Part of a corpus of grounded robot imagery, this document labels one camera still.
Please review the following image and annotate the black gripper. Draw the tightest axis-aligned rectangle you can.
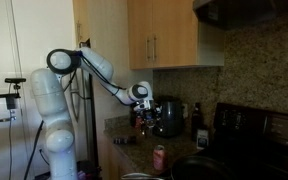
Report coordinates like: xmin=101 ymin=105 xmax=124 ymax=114
xmin=135 ymin=108 xmax=161 ymax=135

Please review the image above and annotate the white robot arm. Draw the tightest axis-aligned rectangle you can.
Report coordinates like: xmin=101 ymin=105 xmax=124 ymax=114
xmin=30 ymin=47 xmax=160 ymax=180

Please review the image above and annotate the black coffee maker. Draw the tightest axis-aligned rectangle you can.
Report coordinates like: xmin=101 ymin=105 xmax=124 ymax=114
xmin=129 ymin=109 xmax=141 ymax=128

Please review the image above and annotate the dark glass bottle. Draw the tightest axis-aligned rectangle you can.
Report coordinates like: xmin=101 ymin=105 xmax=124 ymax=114
xmin=191 ymin=103 xmax=203 ymax=141

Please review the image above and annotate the wooden lower cabinet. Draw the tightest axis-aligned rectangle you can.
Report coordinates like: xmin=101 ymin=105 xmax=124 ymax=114
xmin=98 ymin=135 xmax=134 ymax=180

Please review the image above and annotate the wooden cabinet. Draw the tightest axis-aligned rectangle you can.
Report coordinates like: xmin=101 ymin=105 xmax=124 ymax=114
xmin=98 ymin=135 xmax=134 ymax=180
xmin=72 ymin=0 xmax=226 ymax=70

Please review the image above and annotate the small white salt box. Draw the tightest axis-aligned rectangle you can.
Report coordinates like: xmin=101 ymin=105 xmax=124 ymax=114
xmin=197 ymin=129 xmax=209 ymax=149

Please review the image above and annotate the stainless steel refrigerator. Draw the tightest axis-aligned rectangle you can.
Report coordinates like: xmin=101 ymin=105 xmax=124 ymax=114
xmin=68 ymin=68 xmax=99 ymax=167

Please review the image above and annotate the black frying pan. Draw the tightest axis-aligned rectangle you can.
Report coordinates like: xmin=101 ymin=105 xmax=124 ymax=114
xmin=121 ymin=155 xmax=238 ymax=180

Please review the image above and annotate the wooden upper cabinet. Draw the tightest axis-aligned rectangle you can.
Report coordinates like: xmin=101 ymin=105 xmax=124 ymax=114
xmin=72 ymin=0 xmax=226 ymax=70

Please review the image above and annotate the black kitchen stove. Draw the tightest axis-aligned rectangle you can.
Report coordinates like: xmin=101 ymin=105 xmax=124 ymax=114
xmin=157 ymin=102 xmax=288 ymax=180

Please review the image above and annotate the range hood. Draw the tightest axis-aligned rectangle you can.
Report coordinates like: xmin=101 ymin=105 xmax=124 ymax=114
xmin=193 ymin=0 xmax=288 ymax=30

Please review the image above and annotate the black stereo camera on counter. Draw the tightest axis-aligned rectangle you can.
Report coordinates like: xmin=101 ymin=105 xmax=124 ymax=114
xmin=113 ymin=136 xmax=137 ymax=144

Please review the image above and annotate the camera on tripod stand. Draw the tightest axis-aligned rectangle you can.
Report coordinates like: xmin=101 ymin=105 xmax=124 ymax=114
xmin=0 ymin=78 xmax=26 ymax=122

